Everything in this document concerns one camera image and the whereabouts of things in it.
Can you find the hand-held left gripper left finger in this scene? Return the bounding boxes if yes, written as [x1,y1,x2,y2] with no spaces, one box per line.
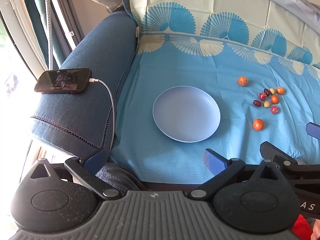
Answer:
[30,148,121,200]

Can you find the blue denim sofa armrest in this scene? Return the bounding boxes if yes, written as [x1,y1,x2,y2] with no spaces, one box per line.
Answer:
[29,11,140,159]

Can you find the white charging cable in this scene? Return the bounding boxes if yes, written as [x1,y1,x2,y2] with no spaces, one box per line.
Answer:
[91,78,115,153]

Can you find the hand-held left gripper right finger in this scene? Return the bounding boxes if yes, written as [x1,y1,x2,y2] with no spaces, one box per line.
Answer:
[189,149,283,200]

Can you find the pale blue plate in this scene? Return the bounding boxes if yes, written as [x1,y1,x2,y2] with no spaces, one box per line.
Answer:
[152,86,221,143]

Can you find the red garment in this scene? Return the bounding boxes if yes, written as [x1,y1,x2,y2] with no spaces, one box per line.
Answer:
[291,214,316,240]

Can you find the grey fuzzy cloth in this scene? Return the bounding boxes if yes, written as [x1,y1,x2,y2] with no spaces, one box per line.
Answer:
[96,162,147,193]

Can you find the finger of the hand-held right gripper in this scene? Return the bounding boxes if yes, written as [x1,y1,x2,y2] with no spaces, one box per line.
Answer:
[306,122,320,140]
[259,141,298,167]

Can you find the white window frame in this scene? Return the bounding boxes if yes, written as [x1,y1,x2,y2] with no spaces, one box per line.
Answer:
[0,0,52,80]

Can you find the dotted strap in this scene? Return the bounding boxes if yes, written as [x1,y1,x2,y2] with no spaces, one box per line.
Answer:
[46,0,55,71]

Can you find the blue fan-print bedsheet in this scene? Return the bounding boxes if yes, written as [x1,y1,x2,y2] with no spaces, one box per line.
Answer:
[109,0,320,184]

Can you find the dark green curtain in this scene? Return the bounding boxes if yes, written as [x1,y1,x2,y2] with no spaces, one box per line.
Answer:
[21,0,84,68]

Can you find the black smartphone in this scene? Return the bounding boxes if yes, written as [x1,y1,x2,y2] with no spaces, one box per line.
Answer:
[34,68,92,94]

